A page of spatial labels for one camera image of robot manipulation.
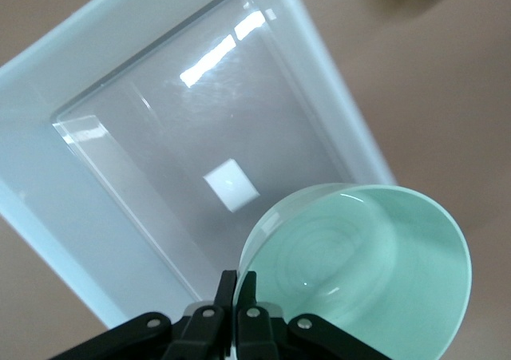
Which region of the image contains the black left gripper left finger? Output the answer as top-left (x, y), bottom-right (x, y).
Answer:
top-left (50, 269), bottom-right (238, 360)

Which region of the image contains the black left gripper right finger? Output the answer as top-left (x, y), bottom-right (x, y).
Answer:
top-left (234, 271), bottom-right (385, 360)

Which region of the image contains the mint green bowl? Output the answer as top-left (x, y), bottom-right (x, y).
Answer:
top-left (232, 181), bottom-right (473, 360)

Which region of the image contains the white label sticker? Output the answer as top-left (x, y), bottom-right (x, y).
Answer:
top-left (202, 157), bottom-right (261, 213)

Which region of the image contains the clear plastic bin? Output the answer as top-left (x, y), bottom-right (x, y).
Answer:
top-left (0, 0), bottom-right (401, 332)

